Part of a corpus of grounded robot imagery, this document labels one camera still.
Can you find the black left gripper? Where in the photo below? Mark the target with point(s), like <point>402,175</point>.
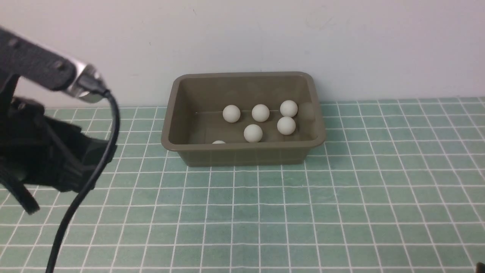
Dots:
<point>39,150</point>

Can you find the white ping-pong ball logo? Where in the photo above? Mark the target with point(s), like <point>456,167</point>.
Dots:
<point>231,114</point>

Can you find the white DHS ping-pong ball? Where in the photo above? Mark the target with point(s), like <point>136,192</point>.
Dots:
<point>253,133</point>

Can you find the brown plastic bin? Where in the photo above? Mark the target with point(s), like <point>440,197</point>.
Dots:
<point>194,118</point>

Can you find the green checkered tablecloth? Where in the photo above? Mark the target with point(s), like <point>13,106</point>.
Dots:
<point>398,187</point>

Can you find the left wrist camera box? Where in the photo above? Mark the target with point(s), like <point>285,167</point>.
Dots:
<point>50,69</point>

